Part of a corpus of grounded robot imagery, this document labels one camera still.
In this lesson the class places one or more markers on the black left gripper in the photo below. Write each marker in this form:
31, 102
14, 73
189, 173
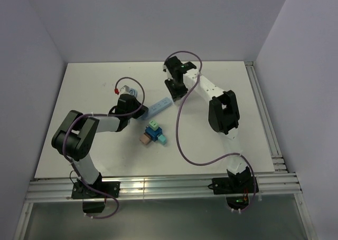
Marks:
142, 111

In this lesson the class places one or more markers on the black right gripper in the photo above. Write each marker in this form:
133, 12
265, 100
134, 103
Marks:
174, 94

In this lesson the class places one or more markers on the light blue power strip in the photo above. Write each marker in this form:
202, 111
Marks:
156, 108

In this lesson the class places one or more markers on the pink charger plug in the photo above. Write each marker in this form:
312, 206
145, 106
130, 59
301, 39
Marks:
145, 139

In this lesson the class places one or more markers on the blue cube socket adapter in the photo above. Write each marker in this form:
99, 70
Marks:
154, 134

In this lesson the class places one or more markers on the teal charger plug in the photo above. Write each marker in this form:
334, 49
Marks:
162, 139

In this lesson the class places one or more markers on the green plug adapter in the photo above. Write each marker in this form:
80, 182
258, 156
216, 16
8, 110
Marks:
153, 125

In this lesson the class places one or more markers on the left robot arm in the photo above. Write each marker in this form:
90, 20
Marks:
75, 135

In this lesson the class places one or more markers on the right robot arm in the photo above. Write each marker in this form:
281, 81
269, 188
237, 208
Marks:
223, 114

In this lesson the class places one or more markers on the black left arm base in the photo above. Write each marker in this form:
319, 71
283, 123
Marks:
94, 199

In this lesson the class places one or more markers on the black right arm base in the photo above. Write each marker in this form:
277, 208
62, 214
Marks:
238, 198

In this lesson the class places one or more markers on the aluminium front rail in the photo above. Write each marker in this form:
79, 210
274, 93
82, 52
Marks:
193, 186

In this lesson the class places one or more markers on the aluminium side rail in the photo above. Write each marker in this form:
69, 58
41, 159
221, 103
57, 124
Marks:
269, 118

